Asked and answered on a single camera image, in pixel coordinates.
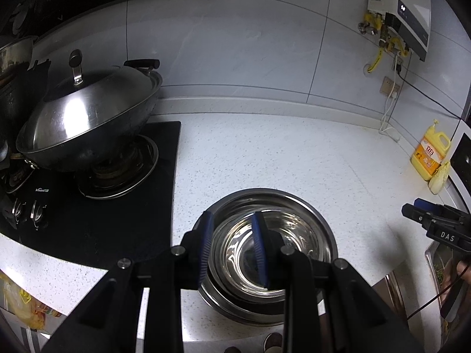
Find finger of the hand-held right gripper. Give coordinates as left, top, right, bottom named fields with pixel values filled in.
left=413, top=198, right=447, bottom=216
left=401, top=203, right=435, bottom=229

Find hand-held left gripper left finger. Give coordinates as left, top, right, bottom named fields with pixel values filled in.
left=42, top=211, right=215, bottom=353

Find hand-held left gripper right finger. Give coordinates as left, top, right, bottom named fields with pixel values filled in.
left=251, top=211, right=422, bottom=353

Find small steel bowl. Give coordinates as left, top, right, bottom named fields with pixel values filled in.
left=210, top=213, right=321, bottom=300

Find large steel bowl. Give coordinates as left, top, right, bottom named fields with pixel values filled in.
left=202, top=202, right=330, bottom=311

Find stainless steel bowls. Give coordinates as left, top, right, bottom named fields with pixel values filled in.
left=193, top=188, right=338, bottom=320

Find person's right hand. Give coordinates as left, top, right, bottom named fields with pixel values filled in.
left=442, top=255, right=460, bottom=295

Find yellow sponge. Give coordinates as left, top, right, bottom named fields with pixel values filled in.
left=428, top=161, right=451, bottom=195

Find steel sink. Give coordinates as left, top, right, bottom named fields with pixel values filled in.
left=423, top=243, right=471, bottom=339

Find yellow detergent bottle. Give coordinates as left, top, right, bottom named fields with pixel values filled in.
left=411, top=119, right=451, bottom=182

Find black and white appliance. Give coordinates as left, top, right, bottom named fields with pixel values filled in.
left=447, top=118, right=471, bottom=192

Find black glass gas stove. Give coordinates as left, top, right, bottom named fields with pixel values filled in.
left=0, top=121, right=182, bottom=271

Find steel wok with lid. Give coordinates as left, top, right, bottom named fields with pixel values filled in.
left=11, top=59, right=163, bottom=173

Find brass pipe fittings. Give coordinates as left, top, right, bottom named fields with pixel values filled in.
left=359, top=12, right=409, bottom=57

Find stove knob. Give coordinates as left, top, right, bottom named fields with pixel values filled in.
left=11, top=199, right=28, bottom=225
left=30, top=200, right=49, bottom=230

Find steel wok lid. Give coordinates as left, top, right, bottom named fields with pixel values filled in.
left=32, top=49, right=162, bottom=154

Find yellow plastic bag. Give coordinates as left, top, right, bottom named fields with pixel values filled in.
left=0, top=272, right=63, bottom=329

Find steel pot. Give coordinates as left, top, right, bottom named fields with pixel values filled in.
left=0, top=36, right=39, bottom=126

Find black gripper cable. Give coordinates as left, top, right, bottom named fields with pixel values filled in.
left=407, top=261, right=471, bottom=320

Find steel burner ring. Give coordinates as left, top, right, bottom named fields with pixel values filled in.
left=77, top=134, right=160, bottom=200
left=4, top=160, right=39, bottom=195

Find white power cable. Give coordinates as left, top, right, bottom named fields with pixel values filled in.
left=379, top=92, right=402, bottom=142

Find black power cable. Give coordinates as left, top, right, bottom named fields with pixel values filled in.
left=394, top=57, right=462, bottom=121

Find wall socket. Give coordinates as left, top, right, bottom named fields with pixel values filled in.
left=381, top=76, right=402, bottom=98

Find yellow gas hose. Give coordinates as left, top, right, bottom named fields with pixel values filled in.
left=369, top=46, right=385, bottom=73

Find white wall water heater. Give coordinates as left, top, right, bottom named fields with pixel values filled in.
left=367, top=0, right=432, bottom=61

